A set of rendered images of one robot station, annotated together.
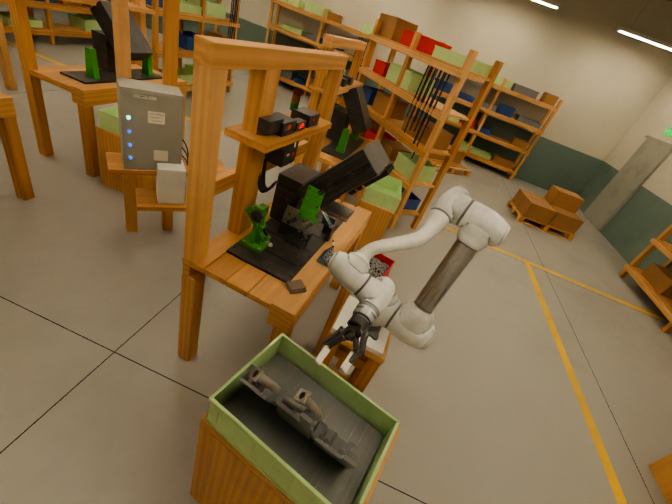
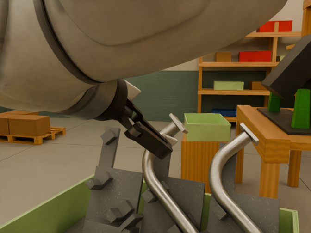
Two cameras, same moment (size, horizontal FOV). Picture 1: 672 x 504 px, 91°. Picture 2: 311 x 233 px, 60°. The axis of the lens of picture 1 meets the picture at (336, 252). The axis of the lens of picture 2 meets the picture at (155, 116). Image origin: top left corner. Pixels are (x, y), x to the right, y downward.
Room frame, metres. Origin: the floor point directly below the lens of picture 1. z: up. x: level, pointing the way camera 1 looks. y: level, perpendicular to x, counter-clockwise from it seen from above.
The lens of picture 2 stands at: (1.27, -0.06, 1.31)
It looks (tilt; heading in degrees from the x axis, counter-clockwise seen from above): 10 degrees down; 185
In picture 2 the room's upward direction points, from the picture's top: straight up
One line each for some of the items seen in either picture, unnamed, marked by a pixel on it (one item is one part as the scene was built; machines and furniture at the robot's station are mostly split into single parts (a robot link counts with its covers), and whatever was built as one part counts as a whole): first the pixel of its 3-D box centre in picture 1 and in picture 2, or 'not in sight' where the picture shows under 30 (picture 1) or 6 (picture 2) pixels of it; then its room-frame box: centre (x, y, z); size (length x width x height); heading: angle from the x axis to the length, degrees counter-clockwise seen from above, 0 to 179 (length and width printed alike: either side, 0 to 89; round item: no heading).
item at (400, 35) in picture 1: (394, 119); not in sight; (5.34, -0.11, 1.19); 2.30 x 0.55 x 2.39; 36
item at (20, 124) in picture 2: not in sight; (25, 125); (-3.48, -3.01, 0.22); 1.20 x 0.81 x 0.44; 80
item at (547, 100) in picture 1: (479, 119); not in sight; (10.24, -2.37, 1.12); 3.16 x 0.54 x 2.24; 85
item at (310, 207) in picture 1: (313, 202); not in sight; (1.90, 0.25, 1.17); 0.13 x 0.12 x 0.20; 170
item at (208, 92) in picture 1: (276, 149); not in sight; (2.04, 0.60, 1.36); 1.49 x 0.09 x 0.97; 170
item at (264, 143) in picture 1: (287, 127); not in sight; (2.03, 0.56, 1.52); 0.90 x 0.25 x 0.04; 170
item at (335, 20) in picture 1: (313, 53); not in sight; (10.66, 2.64, 1.12); 3.22 x 0.55 x 2.23; 85
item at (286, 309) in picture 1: (331, 253); not in sight; (1.94, 0.02, 0.82); 1.50 x 0.14 x 0.15; 170
